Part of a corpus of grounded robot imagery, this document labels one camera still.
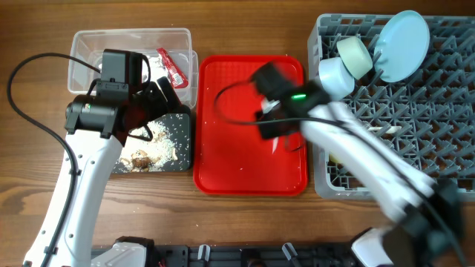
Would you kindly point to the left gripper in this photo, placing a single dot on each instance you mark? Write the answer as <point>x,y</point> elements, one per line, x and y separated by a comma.
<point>159,104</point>

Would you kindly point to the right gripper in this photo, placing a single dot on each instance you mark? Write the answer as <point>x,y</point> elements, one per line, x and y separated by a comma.
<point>269,130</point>

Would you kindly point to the red snack wrapper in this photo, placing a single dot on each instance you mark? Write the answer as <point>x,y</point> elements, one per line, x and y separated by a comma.
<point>176,77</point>

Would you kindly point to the white napkin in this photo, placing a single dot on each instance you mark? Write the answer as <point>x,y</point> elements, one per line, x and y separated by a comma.
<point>158,69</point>

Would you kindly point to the food scraps rice and nuts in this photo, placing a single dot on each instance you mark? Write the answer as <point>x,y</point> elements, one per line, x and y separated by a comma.
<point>156,150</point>

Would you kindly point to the yellow plastic cup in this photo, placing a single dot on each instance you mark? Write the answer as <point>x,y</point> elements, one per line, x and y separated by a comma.
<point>333,159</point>

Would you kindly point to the small light blue bowl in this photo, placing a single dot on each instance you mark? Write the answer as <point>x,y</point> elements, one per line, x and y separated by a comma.
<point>335,78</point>

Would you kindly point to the mint green bowl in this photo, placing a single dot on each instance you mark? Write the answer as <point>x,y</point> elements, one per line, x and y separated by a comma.
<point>355,56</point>

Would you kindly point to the light blue plate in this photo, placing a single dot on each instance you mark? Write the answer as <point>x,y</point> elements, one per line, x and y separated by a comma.
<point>403,45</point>

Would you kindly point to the white plastic fork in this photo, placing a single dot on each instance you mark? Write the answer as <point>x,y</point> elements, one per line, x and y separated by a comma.
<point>274,144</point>

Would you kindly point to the white plastic spoon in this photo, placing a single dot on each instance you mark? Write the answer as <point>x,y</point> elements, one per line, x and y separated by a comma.
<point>386,129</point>

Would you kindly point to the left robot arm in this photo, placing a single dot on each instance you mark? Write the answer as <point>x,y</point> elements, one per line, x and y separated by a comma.
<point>98,124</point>

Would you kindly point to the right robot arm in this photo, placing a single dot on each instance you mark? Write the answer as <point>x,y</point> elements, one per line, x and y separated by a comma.
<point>426,215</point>

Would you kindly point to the grey dishwasher rack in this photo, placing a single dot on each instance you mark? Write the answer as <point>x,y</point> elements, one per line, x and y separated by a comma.
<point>434,106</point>

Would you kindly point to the black plastic tray bin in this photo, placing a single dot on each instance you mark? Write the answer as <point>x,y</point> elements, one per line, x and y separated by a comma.
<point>174,148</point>

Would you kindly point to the red serving tray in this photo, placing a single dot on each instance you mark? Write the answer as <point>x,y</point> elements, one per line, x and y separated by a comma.
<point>234,159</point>

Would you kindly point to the clear plastic bin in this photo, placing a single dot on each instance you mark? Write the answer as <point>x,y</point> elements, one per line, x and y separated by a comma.
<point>88,45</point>

